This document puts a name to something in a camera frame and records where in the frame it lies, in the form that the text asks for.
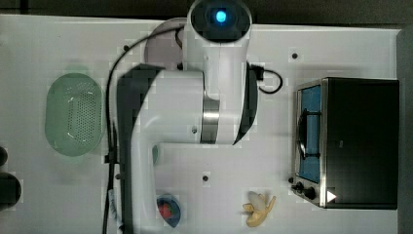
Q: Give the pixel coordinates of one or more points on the pale pink round plate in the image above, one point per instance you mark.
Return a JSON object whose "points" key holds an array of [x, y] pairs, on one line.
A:
{"points": [[163, 50]]}

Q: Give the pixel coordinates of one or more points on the black round object at edge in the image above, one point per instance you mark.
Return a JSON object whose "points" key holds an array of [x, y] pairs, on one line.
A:
{"points": [[10, 190]]}

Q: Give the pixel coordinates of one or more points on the green perforated colander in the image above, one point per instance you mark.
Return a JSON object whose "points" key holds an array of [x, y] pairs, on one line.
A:
{"points": [[74, 115]]}

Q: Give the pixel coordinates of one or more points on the blue bowl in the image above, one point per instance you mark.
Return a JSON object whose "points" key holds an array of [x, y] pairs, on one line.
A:
{"points": [[175, 208]]}

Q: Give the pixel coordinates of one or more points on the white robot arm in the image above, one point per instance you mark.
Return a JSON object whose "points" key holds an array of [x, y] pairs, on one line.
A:
{"points": [[211, 100]]}

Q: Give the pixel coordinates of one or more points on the black toaster oven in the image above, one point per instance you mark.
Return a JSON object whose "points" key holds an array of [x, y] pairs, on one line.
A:
{"points": [[346, 143]]}

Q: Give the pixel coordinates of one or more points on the peeled toy banana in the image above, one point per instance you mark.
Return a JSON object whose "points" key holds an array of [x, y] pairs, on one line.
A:
{"points": [[257, 208]]}

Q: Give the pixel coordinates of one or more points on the red toy strawberry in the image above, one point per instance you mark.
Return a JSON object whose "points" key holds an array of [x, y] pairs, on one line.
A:
{"points": [[165, 211]]}

